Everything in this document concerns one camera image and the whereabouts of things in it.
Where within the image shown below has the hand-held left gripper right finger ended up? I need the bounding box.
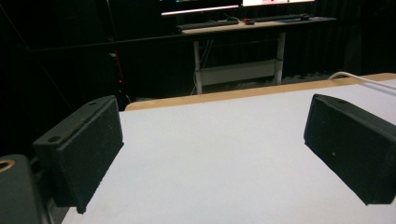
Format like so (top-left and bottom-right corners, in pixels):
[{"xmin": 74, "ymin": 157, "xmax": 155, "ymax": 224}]
[{"xmin": 303, "ymin": 93, "xmax": 396, "ymax": 206}]

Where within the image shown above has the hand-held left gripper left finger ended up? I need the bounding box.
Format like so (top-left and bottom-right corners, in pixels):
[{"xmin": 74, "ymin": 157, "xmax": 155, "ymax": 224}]
[{"xmin": 32, "ymin": 94, "xmax": 125, "ymax": 215}]

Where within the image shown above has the white table mat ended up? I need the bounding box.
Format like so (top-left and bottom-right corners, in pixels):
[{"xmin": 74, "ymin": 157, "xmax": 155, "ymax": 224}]
[{"xmin": 61, "ymin": 79, "xmax": 396, "ymax": 224}]

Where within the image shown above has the wooden desk with white legs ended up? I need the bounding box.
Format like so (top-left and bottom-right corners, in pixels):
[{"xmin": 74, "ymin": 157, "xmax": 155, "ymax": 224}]
[{"xmin": 180, "ymin": 16, "xmax": 337, "ymax": 95}]

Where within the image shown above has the black keyboard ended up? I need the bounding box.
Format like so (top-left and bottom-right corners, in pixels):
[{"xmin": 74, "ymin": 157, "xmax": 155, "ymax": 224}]
[
  {"xmin": 176, "ymin": 19, "xmax": 240, "ymax": 31},
  {"xmin": 253, "ymin": 13, "xmax": 307, "ymax": 23}
]

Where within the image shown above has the computer monitor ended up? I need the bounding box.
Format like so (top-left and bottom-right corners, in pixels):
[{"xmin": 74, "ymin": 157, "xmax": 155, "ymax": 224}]
[
  {"xmin": 242, "ymin": 0, "xmax": 316, "ymax": 7},
  {"xmin": 160, "ymin": 0, "xmax": 241, "ymax": 17}
]

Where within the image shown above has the white cable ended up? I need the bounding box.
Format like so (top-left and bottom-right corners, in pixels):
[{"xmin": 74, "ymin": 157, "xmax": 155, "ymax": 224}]
[{"xmin": 327, "ymin": 71, "xmax": 396, "ymax": 91}]

